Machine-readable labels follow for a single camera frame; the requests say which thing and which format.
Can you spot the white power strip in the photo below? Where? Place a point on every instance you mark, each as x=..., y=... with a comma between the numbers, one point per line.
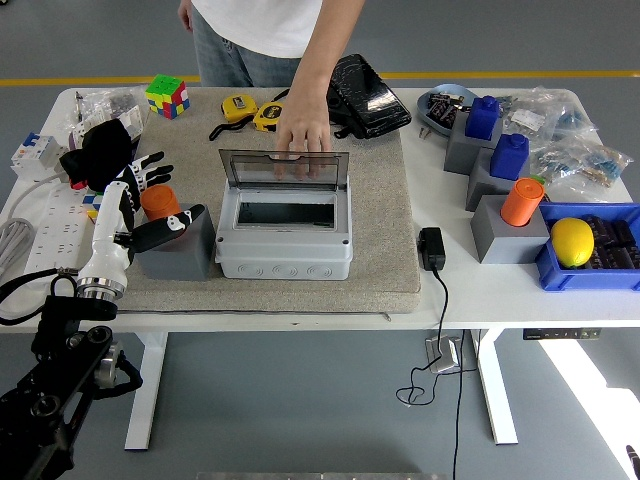
x=55, y=235

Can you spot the small green object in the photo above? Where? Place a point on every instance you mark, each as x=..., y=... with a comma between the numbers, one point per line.
x=537, y=179

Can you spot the grey plastic junction box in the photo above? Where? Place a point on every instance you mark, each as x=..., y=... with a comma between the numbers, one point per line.
x=285, y=255

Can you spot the blue plastic bin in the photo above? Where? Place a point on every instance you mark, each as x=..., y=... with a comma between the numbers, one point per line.
x=575, y=280

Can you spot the green-topped puzzle cube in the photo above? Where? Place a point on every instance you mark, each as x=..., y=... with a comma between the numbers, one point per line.
x=167, y=95

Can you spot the orange cylinder battery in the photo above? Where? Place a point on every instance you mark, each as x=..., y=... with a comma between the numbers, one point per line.
x=159, y=202
x=522, y=202

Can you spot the clear bag mixed resistors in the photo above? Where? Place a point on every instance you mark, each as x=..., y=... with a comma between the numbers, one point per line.
x=585, y=165

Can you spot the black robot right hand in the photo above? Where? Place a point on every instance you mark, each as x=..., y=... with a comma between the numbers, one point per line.
x=633, y=455

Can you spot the black table control panel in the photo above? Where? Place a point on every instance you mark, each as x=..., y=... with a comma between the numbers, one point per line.
x=560, y=334

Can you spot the light blue dish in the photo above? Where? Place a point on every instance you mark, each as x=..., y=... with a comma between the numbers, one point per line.
x=425, y=112

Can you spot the dark components in dish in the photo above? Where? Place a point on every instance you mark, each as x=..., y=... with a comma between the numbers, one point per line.
x=442, y=109

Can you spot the person's right hand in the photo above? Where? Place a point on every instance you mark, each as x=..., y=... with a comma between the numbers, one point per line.
x=186, y=15

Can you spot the white table leg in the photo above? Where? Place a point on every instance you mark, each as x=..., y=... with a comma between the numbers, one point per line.
x=145, y=390
x=495, y=390

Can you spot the white-topped puzzle cube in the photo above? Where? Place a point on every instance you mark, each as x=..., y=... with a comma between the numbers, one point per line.
x=91, y=200

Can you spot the person's left hand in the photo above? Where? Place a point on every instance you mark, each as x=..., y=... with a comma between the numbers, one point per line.
x=305, y=125

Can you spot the black power adapter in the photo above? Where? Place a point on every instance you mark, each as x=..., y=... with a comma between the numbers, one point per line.
x=431, y=247

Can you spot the silver metal box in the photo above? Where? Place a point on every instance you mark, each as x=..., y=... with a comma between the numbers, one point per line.
x=442, y=356

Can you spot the grey-brown mat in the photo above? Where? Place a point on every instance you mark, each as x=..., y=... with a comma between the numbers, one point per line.
x=380, y=210

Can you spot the black cloth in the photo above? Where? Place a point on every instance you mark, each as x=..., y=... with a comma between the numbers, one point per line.
x=102, y=152

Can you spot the white blue circuit breaker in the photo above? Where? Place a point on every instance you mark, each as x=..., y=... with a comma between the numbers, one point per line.
x=35, y=155

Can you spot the dark capacitors pile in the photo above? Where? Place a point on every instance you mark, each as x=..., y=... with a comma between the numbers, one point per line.
x=615, y=235

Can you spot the clear bag blue parts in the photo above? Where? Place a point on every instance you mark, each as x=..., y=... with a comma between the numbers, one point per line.
x=575, y=125

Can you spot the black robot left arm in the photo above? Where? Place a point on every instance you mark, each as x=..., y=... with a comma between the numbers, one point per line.
x=65, y=360

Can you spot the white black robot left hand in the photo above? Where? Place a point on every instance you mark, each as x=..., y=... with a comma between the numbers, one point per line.
x=107, y=235

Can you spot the smoked transparent box lid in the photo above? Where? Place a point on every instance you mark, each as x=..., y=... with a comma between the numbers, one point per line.
x=245, y=167

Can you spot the blue square battery block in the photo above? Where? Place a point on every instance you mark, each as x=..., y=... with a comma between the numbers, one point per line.
x=482, y=117
x=509, y=157

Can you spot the small metal screws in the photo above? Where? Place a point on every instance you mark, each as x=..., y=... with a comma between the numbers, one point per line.
x=425, y=132

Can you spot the grey block with round hole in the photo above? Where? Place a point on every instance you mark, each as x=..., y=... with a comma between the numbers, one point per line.
x=175, y=262

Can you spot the yellow lemon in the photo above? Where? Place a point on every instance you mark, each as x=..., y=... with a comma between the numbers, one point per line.
x=571, y=241

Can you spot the clear bag white label parts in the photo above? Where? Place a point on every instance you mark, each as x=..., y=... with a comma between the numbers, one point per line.
x=527, y=120

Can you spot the person's left forearm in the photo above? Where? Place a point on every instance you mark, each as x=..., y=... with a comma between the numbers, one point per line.
x=330, y=45

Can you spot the grey holder block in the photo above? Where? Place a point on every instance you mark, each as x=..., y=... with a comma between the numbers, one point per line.
x=457, y=152
x=505, y=245
x=482, y=190

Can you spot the person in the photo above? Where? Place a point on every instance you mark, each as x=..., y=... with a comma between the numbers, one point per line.
x=260, y=30

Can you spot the glossy black pouch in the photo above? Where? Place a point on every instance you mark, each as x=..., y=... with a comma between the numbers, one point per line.
x=372, y=100

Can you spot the clear bag of small parts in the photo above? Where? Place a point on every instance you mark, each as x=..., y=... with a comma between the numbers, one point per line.
x=120, y=102

